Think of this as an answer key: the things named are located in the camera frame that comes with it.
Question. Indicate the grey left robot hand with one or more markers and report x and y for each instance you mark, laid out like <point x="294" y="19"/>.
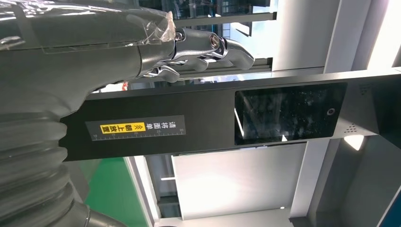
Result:
<point x="78" y="62"/>

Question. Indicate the green conveyor belt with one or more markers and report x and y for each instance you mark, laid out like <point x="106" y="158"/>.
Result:
<point x="112" y="194"/>

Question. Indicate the black inbound scanner machine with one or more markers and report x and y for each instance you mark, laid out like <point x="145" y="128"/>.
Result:
<point x="203" y="119"/>

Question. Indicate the yellow black label sticker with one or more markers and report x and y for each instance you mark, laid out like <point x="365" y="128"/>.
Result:
<point x="163" y="128"/>

